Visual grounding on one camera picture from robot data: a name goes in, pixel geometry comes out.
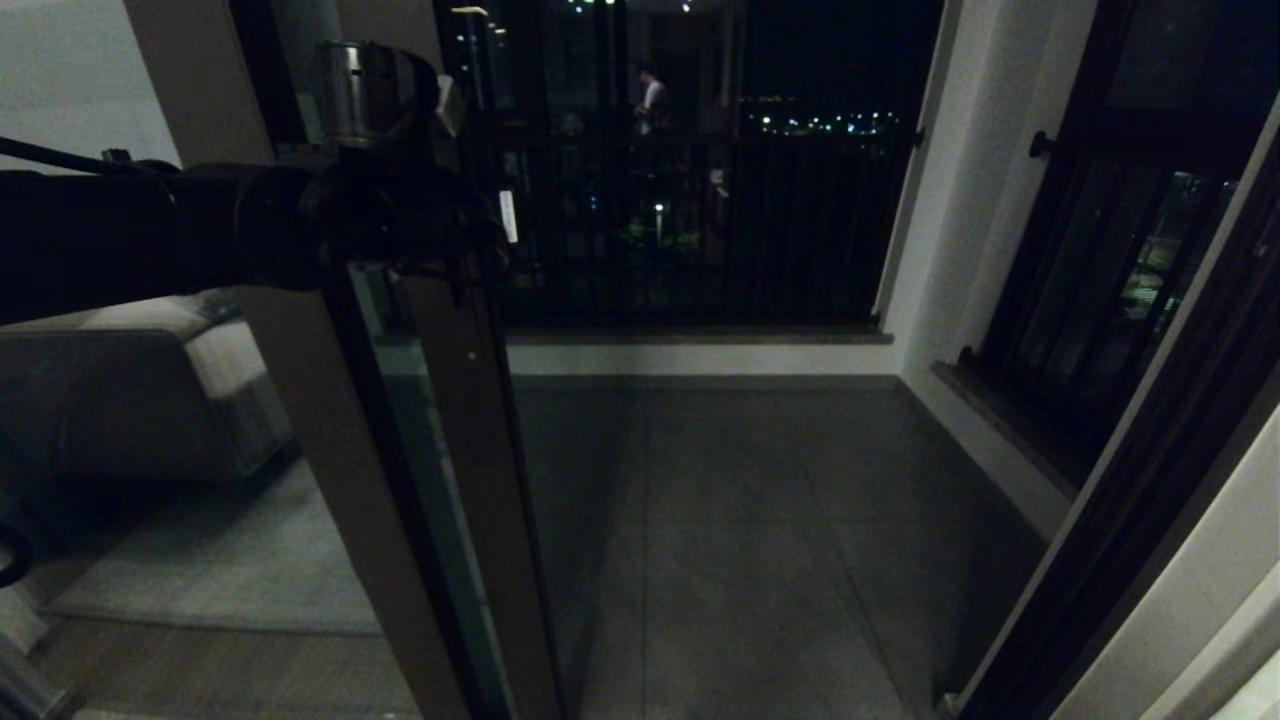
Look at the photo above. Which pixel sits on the light grey sofa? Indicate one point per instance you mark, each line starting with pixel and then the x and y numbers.
pixel 150 380

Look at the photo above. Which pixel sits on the grey rug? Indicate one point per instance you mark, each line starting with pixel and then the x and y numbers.
pixel 250 560

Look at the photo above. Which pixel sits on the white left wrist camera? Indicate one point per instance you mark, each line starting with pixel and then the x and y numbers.
pixel 450 105

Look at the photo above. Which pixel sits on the brown framed sliding glass door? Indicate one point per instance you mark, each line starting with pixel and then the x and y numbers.
pixel 480 450

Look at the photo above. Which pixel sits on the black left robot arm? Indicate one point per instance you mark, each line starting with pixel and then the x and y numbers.
pixel 120 235

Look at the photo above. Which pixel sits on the black metal balcony railing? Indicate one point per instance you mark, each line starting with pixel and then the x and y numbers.
pixel 750 230

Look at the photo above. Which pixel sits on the brown framed fixed glass panel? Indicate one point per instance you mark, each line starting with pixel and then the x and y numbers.
pixel 340 480

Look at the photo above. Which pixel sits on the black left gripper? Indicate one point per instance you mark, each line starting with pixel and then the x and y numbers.
pixel 400 210

